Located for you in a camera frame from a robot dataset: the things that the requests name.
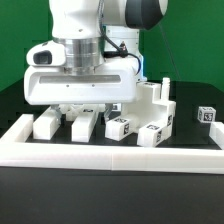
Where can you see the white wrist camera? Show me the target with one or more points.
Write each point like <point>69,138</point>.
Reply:
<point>47,54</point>

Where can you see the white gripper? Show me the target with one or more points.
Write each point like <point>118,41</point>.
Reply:
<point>112,82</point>

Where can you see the white chair back part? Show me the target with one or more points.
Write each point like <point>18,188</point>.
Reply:
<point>83,119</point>

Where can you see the white long chair part left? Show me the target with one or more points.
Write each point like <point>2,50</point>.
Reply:
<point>45,126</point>

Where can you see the white tag base sheet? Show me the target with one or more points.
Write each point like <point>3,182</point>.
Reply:
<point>116,107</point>

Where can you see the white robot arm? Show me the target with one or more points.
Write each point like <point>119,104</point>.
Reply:
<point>87,61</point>

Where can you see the white U-shaped fence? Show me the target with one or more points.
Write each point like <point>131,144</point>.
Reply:
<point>16,151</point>

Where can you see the white chair seat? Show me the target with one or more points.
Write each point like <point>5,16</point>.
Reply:
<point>152,103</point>

